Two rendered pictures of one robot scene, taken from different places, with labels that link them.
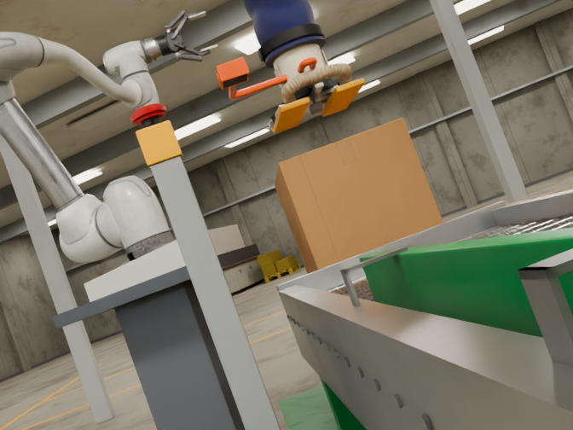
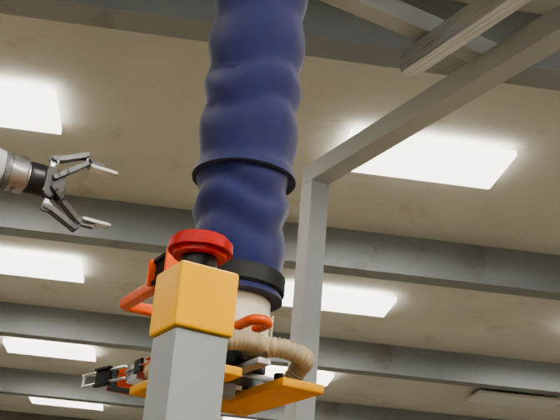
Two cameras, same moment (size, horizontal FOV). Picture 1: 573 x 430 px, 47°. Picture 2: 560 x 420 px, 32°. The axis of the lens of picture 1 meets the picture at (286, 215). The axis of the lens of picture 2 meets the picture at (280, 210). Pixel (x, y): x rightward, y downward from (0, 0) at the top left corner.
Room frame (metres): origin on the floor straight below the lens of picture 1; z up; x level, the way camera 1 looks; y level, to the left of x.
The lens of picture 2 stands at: (0.30, 0.49, 0.66)
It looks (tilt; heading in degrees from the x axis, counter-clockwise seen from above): 23 degrees up; 338
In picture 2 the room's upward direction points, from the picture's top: 5 degrees clockwise
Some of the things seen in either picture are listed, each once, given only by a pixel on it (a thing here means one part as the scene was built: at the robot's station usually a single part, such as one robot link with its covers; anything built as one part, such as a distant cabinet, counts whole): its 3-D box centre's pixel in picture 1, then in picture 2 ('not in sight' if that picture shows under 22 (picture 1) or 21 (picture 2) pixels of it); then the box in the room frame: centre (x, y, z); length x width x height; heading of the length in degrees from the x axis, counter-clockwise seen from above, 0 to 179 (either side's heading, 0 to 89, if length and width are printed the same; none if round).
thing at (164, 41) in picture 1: (170, 43); (45, 182); (2.48, 0.19, 1.58); 0.09 x 0.07 x 0.08; 96
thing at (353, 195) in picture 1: (350, 210); not in sight; (2.26, -0.21, 0.74); 0.60 x 0.40 x 0.40; 3
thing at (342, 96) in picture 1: (339, 95); (262, 391); (2.26, -0.32, 1.13); 0.34 x 0.10 x 0.05; 6
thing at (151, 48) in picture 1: (152, 49); (14, 172); (2.47, 0.26, 1.58); 0.09 x 0.06 x 0.09; 6
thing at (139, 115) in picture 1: (150, 119); (199, 256); (1.26, 0.18, 1.02); 0.07 x 0.07 x 0.04
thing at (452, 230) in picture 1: (395, 252); not in sight; (1.88, -0.25, 0.58); 0.70 x 0.03 x 0.06; 96
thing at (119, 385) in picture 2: not in sight; (125, 381); (2.85, -0.16, 1.23); 0.08 x 0.07 x 0.05; 6
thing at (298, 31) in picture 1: (291, 44); (232, 284); (2.25, -0.22, 1.35); 0.23 x 0.23 x 0.04
